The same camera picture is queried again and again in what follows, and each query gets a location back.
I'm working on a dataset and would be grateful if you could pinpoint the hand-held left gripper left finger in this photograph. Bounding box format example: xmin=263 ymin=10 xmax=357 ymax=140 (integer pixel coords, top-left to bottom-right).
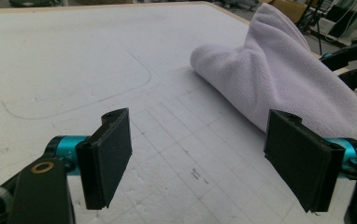
xmin=7 ymin=107 xmax=134 ymax=224

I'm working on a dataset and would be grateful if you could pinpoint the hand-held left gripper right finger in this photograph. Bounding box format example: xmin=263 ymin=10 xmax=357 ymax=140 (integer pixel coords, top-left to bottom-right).
xmin=263 ymin=108 xmax=357 ymax=224

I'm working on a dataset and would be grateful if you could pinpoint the lavender printed towel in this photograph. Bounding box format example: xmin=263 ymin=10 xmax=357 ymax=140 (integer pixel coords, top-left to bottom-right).
xmin=189 ymin=3 xmax=357 ymax=146

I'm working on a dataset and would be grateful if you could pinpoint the brown cardboard box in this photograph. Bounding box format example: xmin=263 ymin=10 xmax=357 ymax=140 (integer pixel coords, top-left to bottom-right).
xmin=259 ymin=0 xmax=309 ymax=24

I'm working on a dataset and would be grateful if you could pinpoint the white grid foam mat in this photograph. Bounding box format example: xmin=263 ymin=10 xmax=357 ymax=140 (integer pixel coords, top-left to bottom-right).
xmin=0 ymin=3 xmax=357 ymax=224

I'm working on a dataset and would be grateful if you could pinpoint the black metal frame stand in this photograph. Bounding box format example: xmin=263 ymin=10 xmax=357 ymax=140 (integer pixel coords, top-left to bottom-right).
xmin=297 ymin=0 xmax=328 ymax=56

